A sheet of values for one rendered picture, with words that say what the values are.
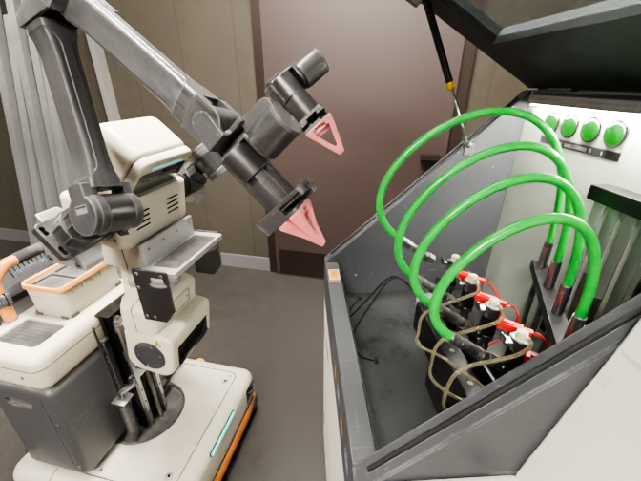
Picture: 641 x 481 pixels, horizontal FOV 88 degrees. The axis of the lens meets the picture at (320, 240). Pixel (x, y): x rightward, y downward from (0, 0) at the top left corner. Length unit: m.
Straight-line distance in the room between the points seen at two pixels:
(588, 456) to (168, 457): 1.26
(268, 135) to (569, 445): 0.54
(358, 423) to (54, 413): 0.94
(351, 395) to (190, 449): 0.91
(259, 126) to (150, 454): 1.27
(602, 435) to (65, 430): 1.30
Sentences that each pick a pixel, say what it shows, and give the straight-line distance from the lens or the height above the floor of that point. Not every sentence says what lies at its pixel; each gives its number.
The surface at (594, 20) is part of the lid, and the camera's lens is 0.76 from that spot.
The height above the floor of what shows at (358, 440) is 0.95.
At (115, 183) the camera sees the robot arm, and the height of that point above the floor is 1.29.
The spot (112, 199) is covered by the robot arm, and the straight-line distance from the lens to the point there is 0.75.
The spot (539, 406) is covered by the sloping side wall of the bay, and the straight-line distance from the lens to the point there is 0.52.
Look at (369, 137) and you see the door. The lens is 2.30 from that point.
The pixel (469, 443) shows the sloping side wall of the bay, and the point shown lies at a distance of 0.54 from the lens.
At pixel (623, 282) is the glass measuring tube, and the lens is 0.81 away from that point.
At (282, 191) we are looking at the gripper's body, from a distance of 0.52.
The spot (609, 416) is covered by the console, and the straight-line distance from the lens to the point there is 0.51.
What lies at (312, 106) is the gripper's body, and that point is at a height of 1.42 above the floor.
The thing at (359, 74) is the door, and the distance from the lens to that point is 2.29.
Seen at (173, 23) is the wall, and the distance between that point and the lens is 2.80.
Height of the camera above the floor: 1.47
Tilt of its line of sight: 26 degrees down
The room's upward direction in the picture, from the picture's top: straight up
